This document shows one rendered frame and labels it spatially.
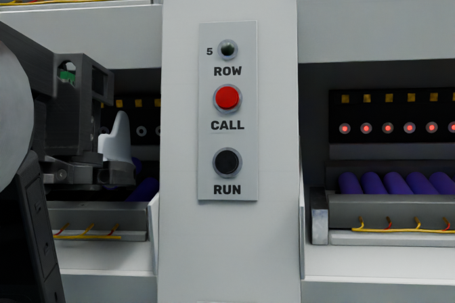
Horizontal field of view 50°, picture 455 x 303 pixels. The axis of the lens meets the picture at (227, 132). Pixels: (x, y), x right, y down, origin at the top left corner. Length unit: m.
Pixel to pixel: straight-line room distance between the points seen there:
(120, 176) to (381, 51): 0.19
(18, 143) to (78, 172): 0.09
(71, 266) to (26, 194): 0.11
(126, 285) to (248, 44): 0.18
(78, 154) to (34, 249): 0.06
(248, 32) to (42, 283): 0.20
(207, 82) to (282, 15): 0.07
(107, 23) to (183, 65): 0.07
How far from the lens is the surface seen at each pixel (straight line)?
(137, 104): 0.51
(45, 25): 0.39
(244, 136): 0.32
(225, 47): 0.33
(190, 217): 0.33
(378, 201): 0.39
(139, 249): 0.38
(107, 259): 0.37
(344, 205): 0.39
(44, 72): 0.30
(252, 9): 0.35
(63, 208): 0.41
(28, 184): 0.28
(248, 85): 0.33
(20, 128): 0.22
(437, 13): 0.36
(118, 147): 0.38
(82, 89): 0.30
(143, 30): 0.36
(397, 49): 0.36
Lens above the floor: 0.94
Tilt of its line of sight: 6 degrees up
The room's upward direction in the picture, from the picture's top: straight up
